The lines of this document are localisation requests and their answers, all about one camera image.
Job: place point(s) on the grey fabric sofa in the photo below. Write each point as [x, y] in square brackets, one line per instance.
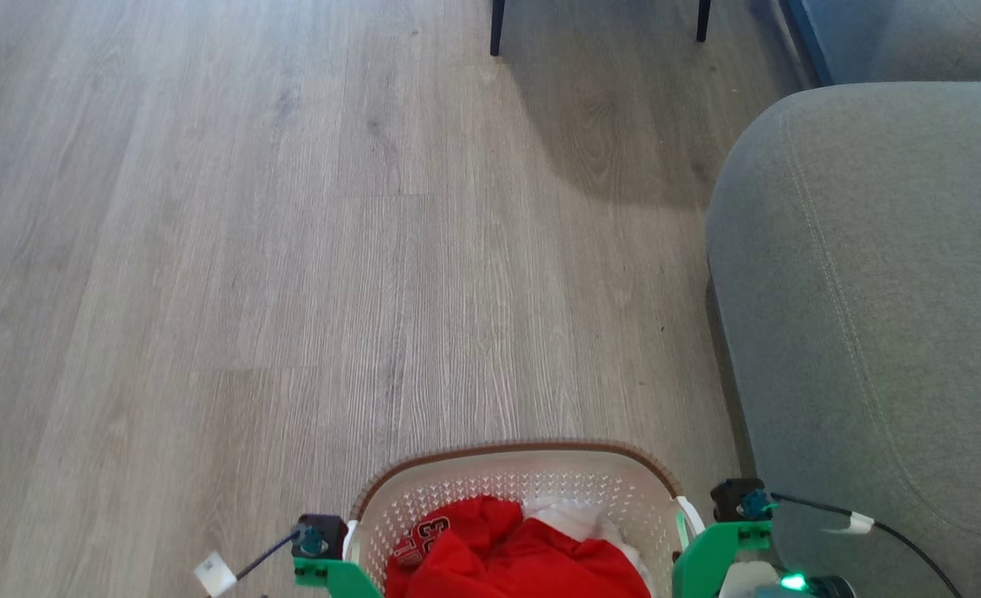
[880, 332]

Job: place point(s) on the white garment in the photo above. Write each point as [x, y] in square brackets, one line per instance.
[569, 522]

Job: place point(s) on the black furniture leg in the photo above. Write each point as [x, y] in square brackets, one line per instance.
[703, 18]
[497, 25]

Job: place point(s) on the red garment with lettering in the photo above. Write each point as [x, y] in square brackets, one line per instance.
[532, 561]

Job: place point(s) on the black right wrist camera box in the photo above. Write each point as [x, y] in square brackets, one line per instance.
[731, 498]

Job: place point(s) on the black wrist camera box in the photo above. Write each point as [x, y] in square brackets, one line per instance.
[731, 498]
[328, 531]

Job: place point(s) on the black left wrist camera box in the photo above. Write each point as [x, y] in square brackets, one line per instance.
[328, 531]

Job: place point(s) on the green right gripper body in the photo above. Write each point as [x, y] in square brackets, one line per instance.
[706, 561]

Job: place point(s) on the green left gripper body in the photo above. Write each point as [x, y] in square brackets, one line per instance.
[336, 575]

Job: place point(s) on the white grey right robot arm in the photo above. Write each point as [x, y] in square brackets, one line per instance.
[748, 583]

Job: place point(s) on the white laundry basket brown rim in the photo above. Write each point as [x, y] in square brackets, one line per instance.
[490, 477]

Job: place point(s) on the blue-grey sofa section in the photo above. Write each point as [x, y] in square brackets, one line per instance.
[914, 37]

